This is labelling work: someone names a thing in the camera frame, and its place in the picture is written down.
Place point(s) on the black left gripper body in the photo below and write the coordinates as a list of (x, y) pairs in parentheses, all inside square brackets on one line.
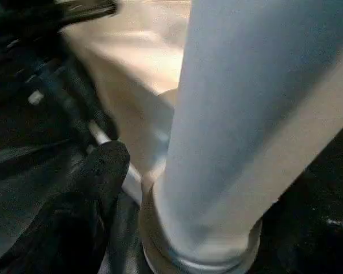
[(40, 14)]

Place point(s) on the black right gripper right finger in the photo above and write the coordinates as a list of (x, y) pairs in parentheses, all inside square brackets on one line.
[(314, 240)]

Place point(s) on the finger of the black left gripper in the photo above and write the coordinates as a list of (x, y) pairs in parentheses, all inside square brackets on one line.
[(83, 103)]

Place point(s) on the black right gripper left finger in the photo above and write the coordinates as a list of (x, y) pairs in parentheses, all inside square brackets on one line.
[(68, 222)]

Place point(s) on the white plastic table top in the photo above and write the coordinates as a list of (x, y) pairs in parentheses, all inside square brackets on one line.
[(137, 57)]

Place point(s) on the white plastic table leg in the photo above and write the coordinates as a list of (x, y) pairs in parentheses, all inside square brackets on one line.
[(246, 114)]

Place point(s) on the black plastic mat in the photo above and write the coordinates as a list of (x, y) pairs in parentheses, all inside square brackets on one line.
[(17, 160)]

